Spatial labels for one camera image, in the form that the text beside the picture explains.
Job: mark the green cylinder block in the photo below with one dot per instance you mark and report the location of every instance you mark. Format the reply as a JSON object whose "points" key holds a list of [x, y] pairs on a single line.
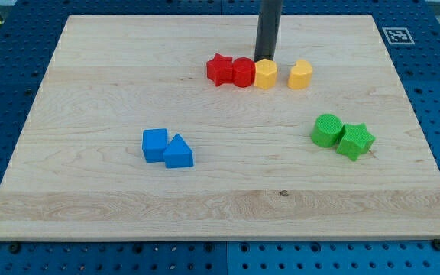
{"points": [[326, 130]]}

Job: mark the light wooden board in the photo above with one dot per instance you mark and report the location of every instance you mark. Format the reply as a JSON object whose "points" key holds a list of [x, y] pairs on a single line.
{"points": [[78, 172]]}

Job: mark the red cylinder block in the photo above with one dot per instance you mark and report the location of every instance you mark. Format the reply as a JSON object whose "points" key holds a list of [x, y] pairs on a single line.
{"points": [[243, 72]]}

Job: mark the blue triangle block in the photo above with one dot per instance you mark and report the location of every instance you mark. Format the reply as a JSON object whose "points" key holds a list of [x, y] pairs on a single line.
{"points": [[178, 154]]}

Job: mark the yellow hexagon block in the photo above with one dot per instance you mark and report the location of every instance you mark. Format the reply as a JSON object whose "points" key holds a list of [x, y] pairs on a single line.
{"points": [[265, 74]]}

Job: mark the green star block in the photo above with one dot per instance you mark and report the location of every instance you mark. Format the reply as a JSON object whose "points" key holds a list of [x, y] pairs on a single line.
{"points": [[355, 140]]}

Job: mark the white fiducial marker tag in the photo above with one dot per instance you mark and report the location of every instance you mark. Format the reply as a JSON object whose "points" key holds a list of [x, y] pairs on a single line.
{"points": [[398, 36]]}

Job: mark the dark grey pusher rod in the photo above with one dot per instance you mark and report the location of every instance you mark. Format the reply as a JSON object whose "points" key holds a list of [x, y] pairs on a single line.
{"points": [[267, 29]]}

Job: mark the yellow heart block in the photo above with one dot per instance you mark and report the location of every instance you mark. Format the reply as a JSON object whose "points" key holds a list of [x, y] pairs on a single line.
{"points": [[300, 75]]}

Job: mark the red star block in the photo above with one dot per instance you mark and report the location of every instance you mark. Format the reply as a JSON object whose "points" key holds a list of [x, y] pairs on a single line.
{"points": [[219, 69]]}

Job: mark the blue cube block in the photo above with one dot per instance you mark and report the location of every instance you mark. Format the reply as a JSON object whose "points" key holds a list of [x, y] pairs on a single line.
{"points": [[154, 143]]}

